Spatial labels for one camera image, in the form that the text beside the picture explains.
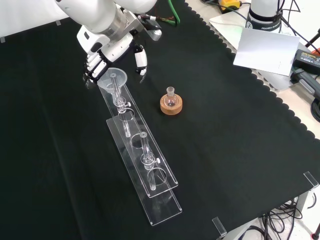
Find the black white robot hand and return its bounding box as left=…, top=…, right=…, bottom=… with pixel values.
left=76, top=24, right=148, bottom=89

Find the clear plastic funnel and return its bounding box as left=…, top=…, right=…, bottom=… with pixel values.
left=96, top=67, right=129, bottom=101

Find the clear acrylic funnel stand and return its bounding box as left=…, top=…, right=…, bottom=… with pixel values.
left=97, top=74, right=183, bottom=227

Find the small round-bottom glass flask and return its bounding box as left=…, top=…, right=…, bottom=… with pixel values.
left=164, top=86, right=179, bottom=109

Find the pale grey base board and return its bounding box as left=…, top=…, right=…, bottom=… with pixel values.
left=208, top=11, right=299, bottom=92

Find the yellow stop button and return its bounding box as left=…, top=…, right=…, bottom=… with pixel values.
left=218, top=0, right=243, bottom=13

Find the black bench cloth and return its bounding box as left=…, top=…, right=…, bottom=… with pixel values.
left=0, top=0, right=320, bottom=240

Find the white card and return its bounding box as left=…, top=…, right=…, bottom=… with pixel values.
left=233, top=26, right=301, bottom=76

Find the black power adapter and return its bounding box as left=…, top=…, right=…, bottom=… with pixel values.
left=292, top=49, right=320, bottom=76

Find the black and grey clamp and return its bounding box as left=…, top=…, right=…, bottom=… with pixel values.
left=290, top=70, right=320, bottom=101

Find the black red tripod leg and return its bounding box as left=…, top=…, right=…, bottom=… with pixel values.
left=304, top=27, right=320, bottom=48

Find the clear acrylic cloth clip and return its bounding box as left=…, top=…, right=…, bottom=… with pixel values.
left=211, top=216, right=228, bottom=237
left=303, top=171, right=320, bottom=188

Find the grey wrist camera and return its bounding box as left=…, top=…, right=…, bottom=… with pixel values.
left=142, top=15, right=163, bottom=42

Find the green cable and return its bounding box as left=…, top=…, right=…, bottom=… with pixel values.
left=166, top=0, right=181, bottom=27

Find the cork ring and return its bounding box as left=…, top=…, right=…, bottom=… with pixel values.
left=159, top=93, right=184, bottom=116

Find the coiled black cable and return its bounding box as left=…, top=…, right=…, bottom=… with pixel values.
left=310, top=98, right=320, bottom=119

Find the black floor cable bundle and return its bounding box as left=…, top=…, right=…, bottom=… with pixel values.
left=246, top=197, right=316, bottom=240

